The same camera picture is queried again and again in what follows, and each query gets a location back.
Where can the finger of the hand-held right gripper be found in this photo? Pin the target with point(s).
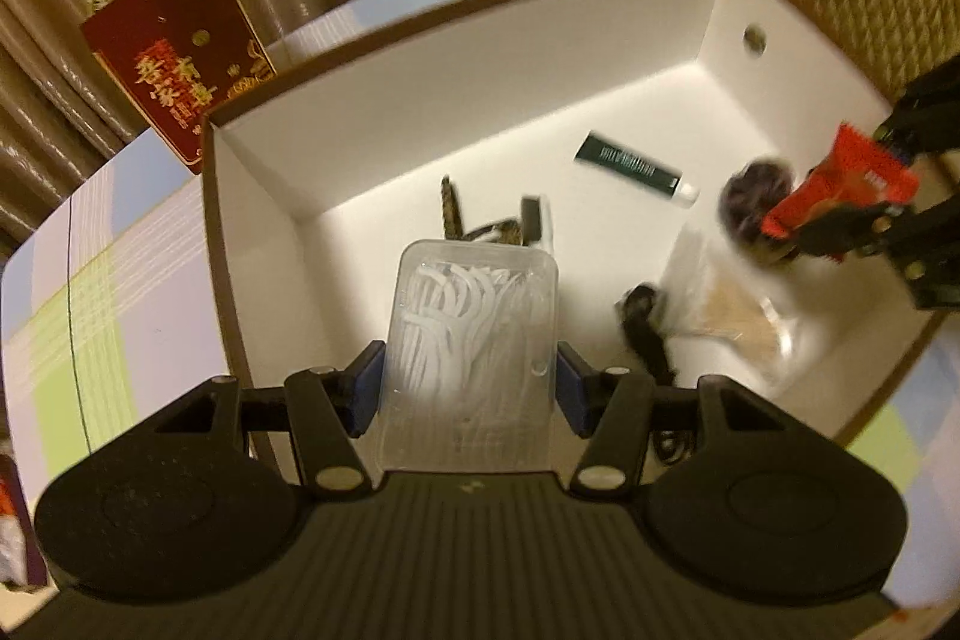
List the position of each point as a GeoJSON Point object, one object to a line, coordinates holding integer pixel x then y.
{"type": "Point", "coordinates": [922, 235]}
{"type": "Point", "coordinates": [930, 115]}

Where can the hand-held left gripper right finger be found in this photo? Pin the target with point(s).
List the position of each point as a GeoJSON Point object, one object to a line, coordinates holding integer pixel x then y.
{"type": "Point", "coordinates": [571, 392]}

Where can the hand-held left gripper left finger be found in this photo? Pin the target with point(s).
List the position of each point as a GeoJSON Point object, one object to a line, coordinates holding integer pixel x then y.
{"type": "Point", "coordinates": [367, 385]}

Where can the red snack packet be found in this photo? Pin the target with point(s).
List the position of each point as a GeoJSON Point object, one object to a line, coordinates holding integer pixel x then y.
{"type": "Point", "coordinates": [840, 183]}

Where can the clear floss pick box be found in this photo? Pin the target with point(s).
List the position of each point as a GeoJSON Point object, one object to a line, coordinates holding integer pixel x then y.
{"type": "Point", "coordinates": [472, 325]}

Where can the small white rectangular gadget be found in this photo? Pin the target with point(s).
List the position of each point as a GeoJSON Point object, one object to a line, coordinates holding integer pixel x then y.
{"type": "Point", "coordinates": [534, 218]}

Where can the cotton swab bag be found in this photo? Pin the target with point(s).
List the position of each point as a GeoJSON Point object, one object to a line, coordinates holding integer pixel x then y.
{"type": "Point", "coordinates": [735, 310]}

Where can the brown leopard hair claw clip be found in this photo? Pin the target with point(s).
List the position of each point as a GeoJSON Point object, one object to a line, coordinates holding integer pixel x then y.
{"type": "Point", "coordinates": [451, 209]}

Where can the dark green lip gel tube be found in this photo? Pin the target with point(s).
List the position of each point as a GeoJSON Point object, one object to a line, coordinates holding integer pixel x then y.
{"type": "Point", "coordinates": [630, 164]}

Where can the white cardboard box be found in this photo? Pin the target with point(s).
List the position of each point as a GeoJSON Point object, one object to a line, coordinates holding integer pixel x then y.
{"type": "Point", "coordinates": [525, 85]}

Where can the dark purple hair scrunchie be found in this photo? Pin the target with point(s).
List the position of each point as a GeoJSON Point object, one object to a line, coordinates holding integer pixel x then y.
{"type": "Point", "coordinates": [750, 190]}

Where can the plaid tablecloth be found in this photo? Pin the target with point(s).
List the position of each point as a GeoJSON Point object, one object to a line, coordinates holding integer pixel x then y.
{"type": "Point", "coordinates": [112, 310]}

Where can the red white plastic bag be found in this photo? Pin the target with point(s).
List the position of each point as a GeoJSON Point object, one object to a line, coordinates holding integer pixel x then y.
{"type": "Point", "coordinates": [15, 520]}

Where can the red gift bag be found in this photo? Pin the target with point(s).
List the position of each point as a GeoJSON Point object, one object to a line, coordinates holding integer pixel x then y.
{"type": "Point", "coordinates": [180, 55]}

